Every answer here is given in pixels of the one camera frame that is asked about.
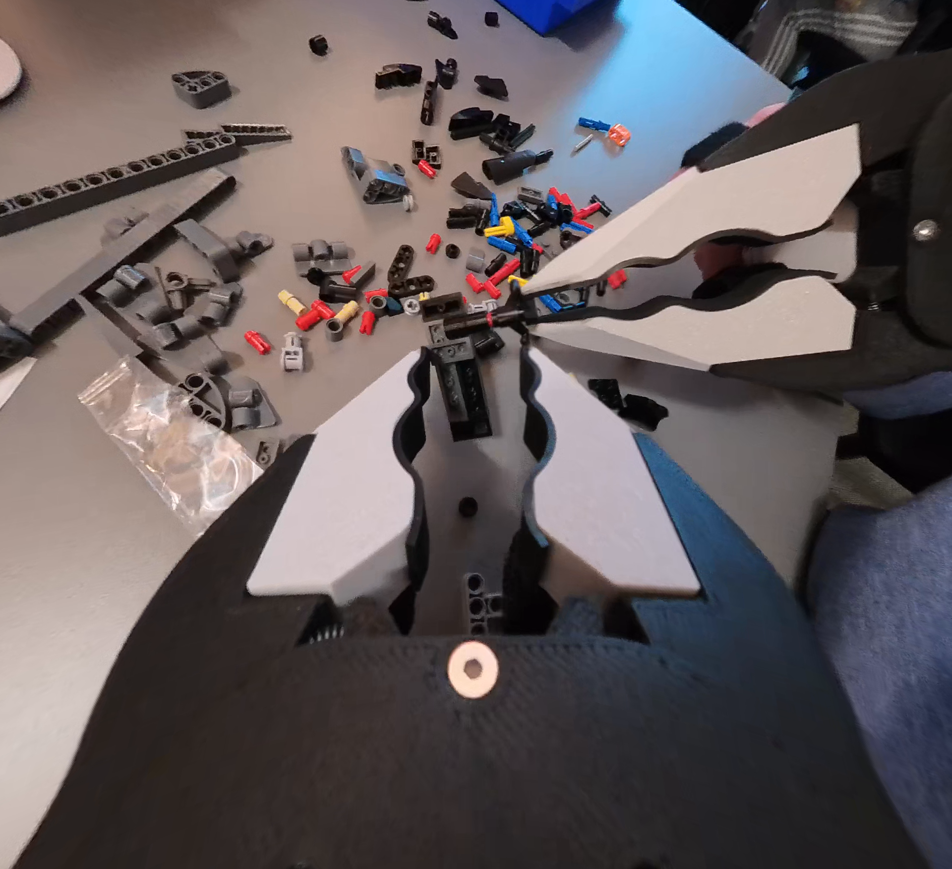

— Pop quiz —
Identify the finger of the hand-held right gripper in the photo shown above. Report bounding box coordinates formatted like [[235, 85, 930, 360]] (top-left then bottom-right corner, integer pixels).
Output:
[[519, 124, 869, 286], [530, 265, 858, 373]]

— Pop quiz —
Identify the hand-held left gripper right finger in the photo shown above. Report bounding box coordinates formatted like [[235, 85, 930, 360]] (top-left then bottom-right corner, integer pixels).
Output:
[[504, 347, 705, 636]]

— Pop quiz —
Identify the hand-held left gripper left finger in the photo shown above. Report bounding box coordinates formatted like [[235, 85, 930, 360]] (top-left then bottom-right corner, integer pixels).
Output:
[[245, 347, 434, 636]]

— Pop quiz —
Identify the pile of coloured lego pins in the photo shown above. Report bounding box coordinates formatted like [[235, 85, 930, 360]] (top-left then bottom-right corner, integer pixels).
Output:
[[244, 183, 631, 366]]

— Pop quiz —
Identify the person's right forearm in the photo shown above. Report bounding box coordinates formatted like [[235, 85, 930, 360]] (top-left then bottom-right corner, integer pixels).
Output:
[[840, 369, 952, 425]]

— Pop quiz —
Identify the dark grey curved lego beam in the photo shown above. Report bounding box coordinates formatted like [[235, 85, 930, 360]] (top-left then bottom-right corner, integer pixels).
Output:
[[177, 372, 229, 431]]

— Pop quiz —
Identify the long grey lego strip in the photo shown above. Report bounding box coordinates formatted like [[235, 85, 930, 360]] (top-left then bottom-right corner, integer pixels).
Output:
[[7, 167, 238, 339]]

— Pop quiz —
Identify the dark grey lego block assembly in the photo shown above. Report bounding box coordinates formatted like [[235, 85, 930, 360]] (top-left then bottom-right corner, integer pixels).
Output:
[[340, 145, 415, 213]]

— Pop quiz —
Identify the long dark grey lego beam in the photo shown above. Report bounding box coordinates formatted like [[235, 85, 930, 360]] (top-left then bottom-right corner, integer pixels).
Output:
[[0, 134, 243, 239]]

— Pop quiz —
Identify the person's right hand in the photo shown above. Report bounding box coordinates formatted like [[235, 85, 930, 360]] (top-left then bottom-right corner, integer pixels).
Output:
[[693, 243, 782, 284]]

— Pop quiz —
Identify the dark striped garment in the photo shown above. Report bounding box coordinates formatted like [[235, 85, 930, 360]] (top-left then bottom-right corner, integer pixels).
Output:
[[732, 0, 921, 90]]

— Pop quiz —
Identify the blue pin with orange stud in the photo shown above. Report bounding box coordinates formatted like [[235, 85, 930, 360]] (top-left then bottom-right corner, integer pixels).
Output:
[[575, 116, 633, 156]]

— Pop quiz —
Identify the small clear plastic bag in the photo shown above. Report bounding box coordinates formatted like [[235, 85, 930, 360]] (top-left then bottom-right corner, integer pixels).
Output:
[[77, 354, 266, 537]]

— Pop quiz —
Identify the pile of dark grey connectors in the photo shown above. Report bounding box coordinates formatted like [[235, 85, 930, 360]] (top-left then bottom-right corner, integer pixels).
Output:
[[95, 216, 282, 433]]

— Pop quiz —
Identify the grey rounded beam with holes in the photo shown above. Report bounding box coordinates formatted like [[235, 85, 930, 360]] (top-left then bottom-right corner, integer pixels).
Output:
[[171, 68, 233, 111]]

